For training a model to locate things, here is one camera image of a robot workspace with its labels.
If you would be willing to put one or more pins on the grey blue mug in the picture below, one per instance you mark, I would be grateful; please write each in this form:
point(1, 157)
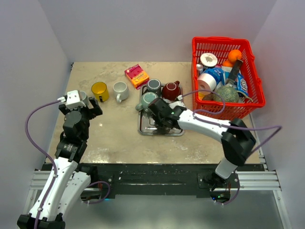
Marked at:
point(84, 97)

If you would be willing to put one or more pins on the white tape roll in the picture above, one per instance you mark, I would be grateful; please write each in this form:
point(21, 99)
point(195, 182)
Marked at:
point(208, 60)

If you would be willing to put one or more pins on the dark red mug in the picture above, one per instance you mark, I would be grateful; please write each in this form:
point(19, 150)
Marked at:
point(171, 91)

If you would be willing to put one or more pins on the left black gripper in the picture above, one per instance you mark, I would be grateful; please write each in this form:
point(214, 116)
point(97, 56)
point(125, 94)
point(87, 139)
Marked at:
point(94, 111)

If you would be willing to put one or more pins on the pink white toilet roll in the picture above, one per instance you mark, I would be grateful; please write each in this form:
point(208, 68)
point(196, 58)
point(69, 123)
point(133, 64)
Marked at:
point(206, 83)

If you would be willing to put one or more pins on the white speckled mug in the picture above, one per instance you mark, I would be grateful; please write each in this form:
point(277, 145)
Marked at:
point(120, 91)

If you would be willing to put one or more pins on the brown handled tool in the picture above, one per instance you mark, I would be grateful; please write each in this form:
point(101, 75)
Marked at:
point(234, 72)

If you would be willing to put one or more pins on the yellow mug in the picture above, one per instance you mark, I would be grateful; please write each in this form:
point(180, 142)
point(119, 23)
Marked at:
point(100, 91)

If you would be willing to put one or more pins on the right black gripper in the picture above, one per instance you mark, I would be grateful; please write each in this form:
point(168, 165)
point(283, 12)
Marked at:
point(157, 119)

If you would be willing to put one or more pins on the silver can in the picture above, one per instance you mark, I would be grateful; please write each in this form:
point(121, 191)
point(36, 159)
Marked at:
point(199, 69)

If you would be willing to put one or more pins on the pink orange snack box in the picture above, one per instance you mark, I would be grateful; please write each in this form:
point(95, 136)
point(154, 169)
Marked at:
point(137, 76)

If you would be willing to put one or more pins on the orange fruit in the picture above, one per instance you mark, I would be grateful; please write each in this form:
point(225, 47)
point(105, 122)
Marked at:
point(234, 55)
point(227, 63)

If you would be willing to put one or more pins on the dark grey mug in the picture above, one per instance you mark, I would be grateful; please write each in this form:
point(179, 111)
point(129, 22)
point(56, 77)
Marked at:
point(154, 86)

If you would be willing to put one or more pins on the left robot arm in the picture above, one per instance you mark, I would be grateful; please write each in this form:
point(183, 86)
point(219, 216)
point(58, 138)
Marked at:
point(67, 178)

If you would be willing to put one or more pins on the metal tray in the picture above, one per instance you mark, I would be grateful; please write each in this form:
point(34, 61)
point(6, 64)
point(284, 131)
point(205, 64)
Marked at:
point(147, 126)

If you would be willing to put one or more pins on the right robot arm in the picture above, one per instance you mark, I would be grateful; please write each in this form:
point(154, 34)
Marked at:
point(236, 139)

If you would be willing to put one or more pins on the blue snack bag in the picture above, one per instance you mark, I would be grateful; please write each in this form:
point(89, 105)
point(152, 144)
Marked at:
point(241, 86)

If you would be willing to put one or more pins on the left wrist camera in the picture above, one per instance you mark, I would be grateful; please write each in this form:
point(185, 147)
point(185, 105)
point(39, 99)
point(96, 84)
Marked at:
point(72, 100)

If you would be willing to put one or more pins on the blue white packet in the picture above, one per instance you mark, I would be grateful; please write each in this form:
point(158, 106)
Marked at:
point(217, 74)

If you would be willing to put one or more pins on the green patterned ball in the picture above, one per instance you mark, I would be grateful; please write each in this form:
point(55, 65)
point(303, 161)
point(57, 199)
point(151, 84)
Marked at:
point(226, 93)

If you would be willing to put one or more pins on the red plastic basket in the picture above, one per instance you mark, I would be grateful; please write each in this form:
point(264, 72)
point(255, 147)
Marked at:
point(220, 47)

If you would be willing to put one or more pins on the teal green mug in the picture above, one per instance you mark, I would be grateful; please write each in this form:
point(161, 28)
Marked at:
point(145, 100)

